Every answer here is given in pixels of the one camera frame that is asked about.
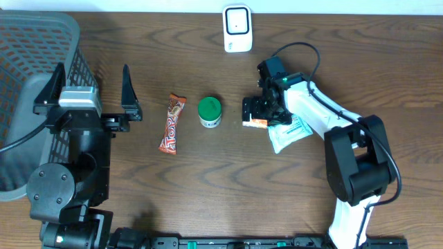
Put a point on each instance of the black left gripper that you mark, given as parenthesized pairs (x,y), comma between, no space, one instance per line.
(122,121)

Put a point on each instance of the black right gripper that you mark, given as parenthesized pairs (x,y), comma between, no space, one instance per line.
(284,117)

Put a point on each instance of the small orange snack packet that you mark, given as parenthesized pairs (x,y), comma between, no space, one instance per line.
(256,123)

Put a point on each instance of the teal wet wipes pack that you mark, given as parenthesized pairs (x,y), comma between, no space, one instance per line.
(282,135)

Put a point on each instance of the green lid jar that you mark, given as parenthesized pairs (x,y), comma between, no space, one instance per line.
(210,112)

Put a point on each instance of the orange Top chocolate bar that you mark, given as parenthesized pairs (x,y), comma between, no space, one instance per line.
(169,140)

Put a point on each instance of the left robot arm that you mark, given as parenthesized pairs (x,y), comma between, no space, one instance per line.
(65,196)

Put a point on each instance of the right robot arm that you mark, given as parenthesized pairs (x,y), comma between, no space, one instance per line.
(359,164)

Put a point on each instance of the white barcode scanner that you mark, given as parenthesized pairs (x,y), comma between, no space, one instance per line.
(238,32)

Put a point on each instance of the grey plastic basket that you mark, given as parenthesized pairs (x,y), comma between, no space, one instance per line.
(32,45)

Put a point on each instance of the black mounting rail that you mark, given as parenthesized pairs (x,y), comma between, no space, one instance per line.
(128,238)

